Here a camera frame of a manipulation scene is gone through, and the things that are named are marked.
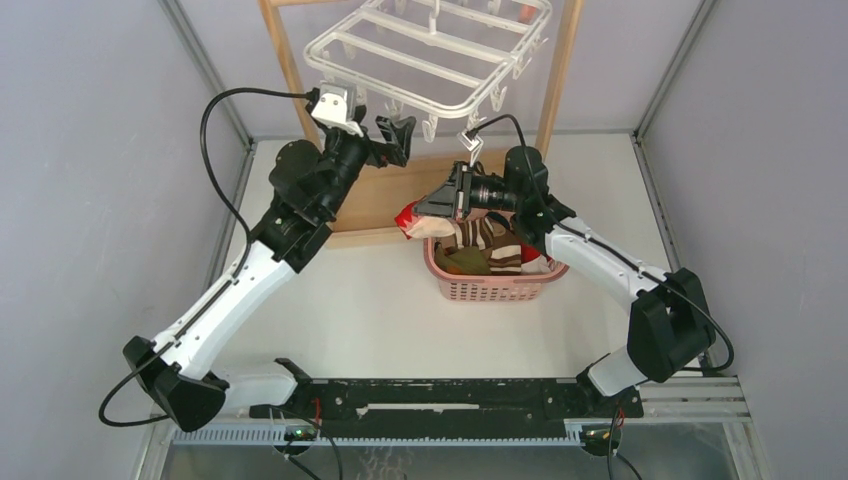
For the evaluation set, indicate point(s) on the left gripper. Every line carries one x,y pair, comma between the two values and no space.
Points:
394,153

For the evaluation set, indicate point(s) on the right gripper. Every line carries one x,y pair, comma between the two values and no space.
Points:
453,198

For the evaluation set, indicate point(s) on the red sock with face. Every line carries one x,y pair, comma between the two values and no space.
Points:
414,226

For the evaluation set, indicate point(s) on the olive orange striped sock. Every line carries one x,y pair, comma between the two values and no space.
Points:
468,261

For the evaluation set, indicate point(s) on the brown white striped sock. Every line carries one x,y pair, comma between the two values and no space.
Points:
492,235

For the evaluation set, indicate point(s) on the white plastic clip hanger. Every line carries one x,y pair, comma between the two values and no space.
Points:
447,60

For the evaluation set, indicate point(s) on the red santa sock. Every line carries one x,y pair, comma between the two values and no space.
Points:
529,254

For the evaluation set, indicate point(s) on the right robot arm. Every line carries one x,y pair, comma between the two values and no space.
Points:
669,324

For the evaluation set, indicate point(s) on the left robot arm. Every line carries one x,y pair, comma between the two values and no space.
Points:
310,185

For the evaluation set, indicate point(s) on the wooden hanger stand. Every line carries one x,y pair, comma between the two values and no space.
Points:
378,193

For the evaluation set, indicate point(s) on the pink laundry basket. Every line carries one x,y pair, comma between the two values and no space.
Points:
491,288

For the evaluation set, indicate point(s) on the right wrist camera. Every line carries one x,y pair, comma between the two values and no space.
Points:
473,143

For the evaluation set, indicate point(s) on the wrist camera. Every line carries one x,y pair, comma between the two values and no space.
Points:
473,143
337,107

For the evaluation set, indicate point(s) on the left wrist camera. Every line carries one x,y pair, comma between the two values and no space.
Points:
337,107

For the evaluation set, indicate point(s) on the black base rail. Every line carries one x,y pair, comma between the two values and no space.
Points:
449,409

